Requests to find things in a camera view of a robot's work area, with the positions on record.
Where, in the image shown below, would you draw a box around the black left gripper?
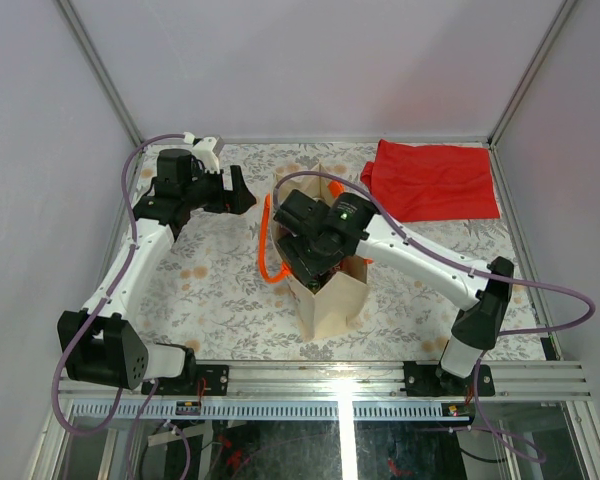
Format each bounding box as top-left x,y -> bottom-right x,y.
182,162 -> 256,215

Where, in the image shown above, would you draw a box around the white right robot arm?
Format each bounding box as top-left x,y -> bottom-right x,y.
273,190 -> 514,395

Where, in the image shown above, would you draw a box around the aluminium front rail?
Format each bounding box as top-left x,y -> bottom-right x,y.
54,358 -> 594,401

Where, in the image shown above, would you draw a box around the green glass bottle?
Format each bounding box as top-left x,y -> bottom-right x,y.
307,281 -> 322,293

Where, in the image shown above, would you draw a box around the beige canvas bag orange handles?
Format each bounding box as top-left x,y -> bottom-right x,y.
258,164 -> 376,341

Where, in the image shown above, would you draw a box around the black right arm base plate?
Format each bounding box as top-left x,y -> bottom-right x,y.
402,361 -> 495,397

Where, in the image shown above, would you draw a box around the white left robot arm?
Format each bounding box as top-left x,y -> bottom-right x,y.
57,137 -> 256,395

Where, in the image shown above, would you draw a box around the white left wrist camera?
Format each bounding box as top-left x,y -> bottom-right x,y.
183,132 -> 224,173

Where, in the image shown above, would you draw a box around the red cloth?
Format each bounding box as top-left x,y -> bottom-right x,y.
360,140 -> 500,223

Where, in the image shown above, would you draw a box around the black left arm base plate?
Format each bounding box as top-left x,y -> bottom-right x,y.
157,364 -> 230,397

